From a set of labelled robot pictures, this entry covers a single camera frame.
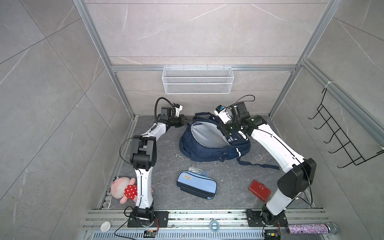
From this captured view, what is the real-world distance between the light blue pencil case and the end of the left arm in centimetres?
30

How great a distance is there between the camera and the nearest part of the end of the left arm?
32.8 inches

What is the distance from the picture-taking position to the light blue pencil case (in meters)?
0.80
